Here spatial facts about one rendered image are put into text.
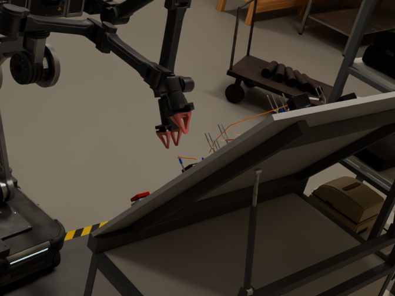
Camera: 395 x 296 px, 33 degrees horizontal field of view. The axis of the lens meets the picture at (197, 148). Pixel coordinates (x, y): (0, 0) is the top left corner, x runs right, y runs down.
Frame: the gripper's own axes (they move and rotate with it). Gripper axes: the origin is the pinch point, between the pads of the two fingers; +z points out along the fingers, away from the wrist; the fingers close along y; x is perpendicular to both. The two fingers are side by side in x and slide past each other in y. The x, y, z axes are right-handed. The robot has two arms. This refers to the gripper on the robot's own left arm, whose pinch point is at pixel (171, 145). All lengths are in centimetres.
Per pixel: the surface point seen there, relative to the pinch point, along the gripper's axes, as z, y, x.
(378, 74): -15, 75, -58
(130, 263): 35, -42, -12
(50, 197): 39, 34, 143
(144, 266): 37, -39, -15
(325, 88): 19, 324, 121
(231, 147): -12, -57, -79
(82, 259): 66, 14, 95
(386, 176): 31, 74, -57
